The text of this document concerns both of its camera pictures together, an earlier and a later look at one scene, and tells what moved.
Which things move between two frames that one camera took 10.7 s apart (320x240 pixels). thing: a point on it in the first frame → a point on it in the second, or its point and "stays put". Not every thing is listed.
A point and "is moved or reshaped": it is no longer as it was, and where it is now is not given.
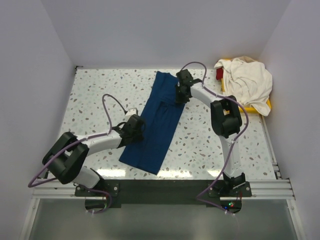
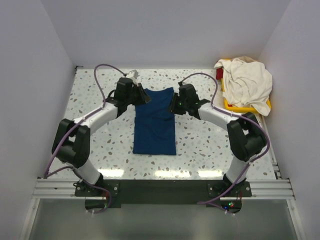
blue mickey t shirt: [161, 121] is moved or reshaped
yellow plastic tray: [245, 109] stays put
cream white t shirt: [248, 81] stays put
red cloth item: [219, 73] stays put
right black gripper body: [180, 98] → [178, 105]
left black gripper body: [137, 137] → [136, 97]
